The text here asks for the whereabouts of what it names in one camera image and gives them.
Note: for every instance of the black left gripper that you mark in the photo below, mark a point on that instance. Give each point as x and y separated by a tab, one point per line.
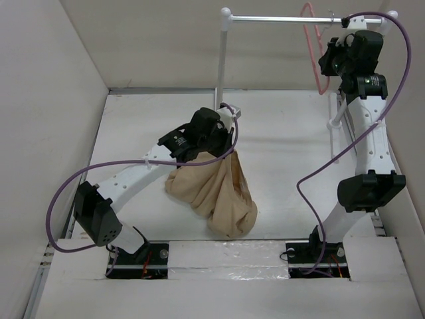
226	137

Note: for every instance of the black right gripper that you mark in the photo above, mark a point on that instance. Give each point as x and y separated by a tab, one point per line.
326	68

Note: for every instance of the pink clothes hanger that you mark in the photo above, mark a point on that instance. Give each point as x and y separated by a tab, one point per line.
317	76

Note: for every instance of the beige t shirt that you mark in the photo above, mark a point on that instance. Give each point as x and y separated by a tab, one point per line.
219	193

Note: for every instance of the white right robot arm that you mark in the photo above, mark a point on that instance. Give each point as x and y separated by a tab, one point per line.
375	182

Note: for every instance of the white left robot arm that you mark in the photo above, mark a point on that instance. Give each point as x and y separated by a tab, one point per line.
97	206

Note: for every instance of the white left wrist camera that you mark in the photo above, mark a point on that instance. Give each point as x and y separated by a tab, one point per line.
228	113

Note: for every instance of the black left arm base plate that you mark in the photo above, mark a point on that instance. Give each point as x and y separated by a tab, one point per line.
153	266

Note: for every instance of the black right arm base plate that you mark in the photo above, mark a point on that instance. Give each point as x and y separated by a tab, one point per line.
305	260

